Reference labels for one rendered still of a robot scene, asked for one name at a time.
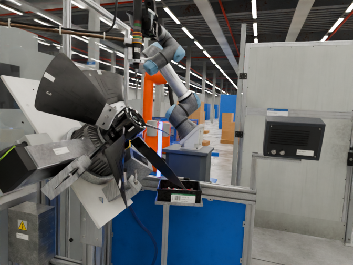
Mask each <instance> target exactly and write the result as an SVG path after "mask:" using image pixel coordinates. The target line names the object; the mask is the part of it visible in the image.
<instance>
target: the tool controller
mask: <svg viewBox="0 0 353 265"><path fill-rule="evenodd" d="M325 127H326V124H325V123H324V122H323V121H322V120H321V118H313V117H291V116H269V115H267V116H266V118H265V129H264V140H263V155H264V156H270V157H282V158H293V159H305V160H316V161H319V159H320V153H321V148H322V144H323V138H324V133H325Z"/></svg>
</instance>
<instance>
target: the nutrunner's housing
mask: <svg viewBox="0 0 353 265"><path fill-rule="evenodd" d="M132 54H133V59H140V55H141V44H140V43H133V49H132ZM139 64H140V63H133V69H139Z"/></svg>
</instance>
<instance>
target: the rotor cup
mask: <svg viewBox="0 0 353 265"><path fill-rule="evenodd" d="M123 111H124V113H123V114H121V113H122V112H123ZM120 114H121V115H120ZM118 115H120V116H119V117H118ZM134 116H136V117H137V119H138V120H135V119H134ZM123 126H124V128H125V131H124V133H125V134H126V135H125V138H126V142H125V144H124V145H125V147H124V149H127V148H128V147H129V141H130V140H133V139H134V138H135V137H136V136H137V135H139V134H140V133H142V132H143V131H144V130H145V129H146V124H145V121H144V119H143V118H142V116H141V115H140V114H139V113H138V112H137V111H136V110H135V109H134V108H132V107H130V106H125V107H124V108H123V109H122V110H120V111H119V112H118V113H117V114H116V116H115V118H114V120H113V122H112V124H111V126H110V128H109V129H108V131H106V130H104V129H103V128H100V130H101V133H102V135H103V136H104V138H105V140H106V141H107V142H108V143H109V144H111V145H112V144H113V143H114V142H116V141H117V140H118V138H120V137H121V136H122V128H123ZM133 126H134V128H133V129H132V130H131V131H128V130H129V129H130V128H131V127H133Z"/></svg>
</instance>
